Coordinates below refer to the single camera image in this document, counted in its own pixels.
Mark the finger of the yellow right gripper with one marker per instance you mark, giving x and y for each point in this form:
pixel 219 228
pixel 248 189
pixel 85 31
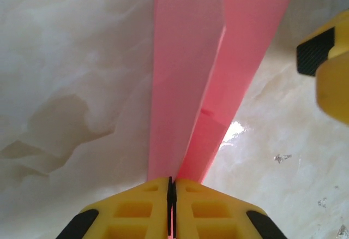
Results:
pixel 336 86
pixel 313 50

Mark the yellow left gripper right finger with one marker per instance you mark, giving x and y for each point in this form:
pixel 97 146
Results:
pixel 191 209

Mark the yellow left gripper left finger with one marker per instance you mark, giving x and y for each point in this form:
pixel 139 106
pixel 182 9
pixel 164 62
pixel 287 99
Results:
pixel 152 209

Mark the pink cloth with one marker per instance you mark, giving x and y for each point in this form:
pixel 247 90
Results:
pixel 177 86

